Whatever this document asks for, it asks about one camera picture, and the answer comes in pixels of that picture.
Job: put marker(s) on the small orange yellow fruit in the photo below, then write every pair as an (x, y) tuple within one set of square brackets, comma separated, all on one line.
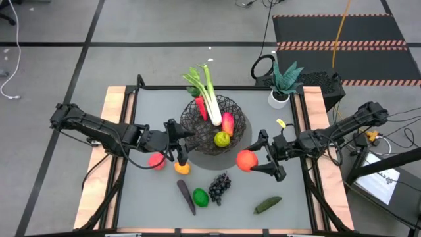
[(182, 168)]

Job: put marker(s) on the red yellow mango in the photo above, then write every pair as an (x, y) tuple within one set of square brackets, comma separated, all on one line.
[(228, 123)]

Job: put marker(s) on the wooden table side board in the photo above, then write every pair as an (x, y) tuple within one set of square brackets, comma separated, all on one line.
[(95, 184), (312, 105)]

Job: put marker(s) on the green cucumber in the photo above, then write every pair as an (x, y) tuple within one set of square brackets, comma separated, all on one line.
[(268, 204)]

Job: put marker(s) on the round dark grey mat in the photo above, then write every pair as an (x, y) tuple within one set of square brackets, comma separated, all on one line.
[(223, 161)]

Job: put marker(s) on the black power adapter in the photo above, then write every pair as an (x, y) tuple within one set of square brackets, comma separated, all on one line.
[(360, 141)]

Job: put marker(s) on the snake plant in white pot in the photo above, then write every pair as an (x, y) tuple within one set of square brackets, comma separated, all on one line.
[(279, 100)]

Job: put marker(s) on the yellow green apple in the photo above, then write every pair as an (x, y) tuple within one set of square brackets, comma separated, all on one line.
[(222, 139)]

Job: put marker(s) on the dark grape bunch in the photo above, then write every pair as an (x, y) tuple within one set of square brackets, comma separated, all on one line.
[(218, 189)]

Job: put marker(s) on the black chair base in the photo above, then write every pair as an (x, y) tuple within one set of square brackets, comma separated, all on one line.
[(10, 20)]

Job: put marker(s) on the black perforated computer case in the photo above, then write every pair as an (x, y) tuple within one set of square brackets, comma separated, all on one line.
[(319, 82)]

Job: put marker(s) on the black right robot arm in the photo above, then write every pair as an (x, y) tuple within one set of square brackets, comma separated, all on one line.
[(345, 126)]

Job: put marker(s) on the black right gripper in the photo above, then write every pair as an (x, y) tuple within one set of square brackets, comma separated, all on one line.
[(283, 148)]

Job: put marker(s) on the green lime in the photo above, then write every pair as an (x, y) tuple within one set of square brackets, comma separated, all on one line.
[(200, 197)]

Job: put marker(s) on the red chili pepper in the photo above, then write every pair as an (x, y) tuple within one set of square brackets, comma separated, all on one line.
[(201, 108)]

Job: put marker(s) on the black table frame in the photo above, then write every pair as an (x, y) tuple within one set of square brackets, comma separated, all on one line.
[(164, 88)]

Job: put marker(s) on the white paper sheet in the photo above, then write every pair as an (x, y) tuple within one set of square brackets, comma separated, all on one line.
[(378, 181)]

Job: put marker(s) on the yellow tag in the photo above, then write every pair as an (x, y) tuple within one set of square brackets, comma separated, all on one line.
[(281, 123)]

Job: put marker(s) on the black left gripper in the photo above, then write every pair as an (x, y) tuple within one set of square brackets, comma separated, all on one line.
[(158, 140)]

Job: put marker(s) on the yellow power connector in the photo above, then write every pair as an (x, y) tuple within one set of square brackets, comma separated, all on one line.
[(372, 135)]

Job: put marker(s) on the black side stand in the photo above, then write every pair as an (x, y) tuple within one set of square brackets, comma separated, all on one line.
[(408, 197)]

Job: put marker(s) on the black striped floor mat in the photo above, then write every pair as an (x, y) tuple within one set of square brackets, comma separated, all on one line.
[(329, 29)]

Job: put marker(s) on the pink red round fruit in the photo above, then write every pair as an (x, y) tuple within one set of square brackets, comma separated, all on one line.
[(156, 163)]

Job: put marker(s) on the dark purple eggplant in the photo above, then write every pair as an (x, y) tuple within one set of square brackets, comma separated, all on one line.
[(185, 195)]

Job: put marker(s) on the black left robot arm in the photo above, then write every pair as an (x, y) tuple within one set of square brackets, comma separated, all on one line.
[(98, 128)]

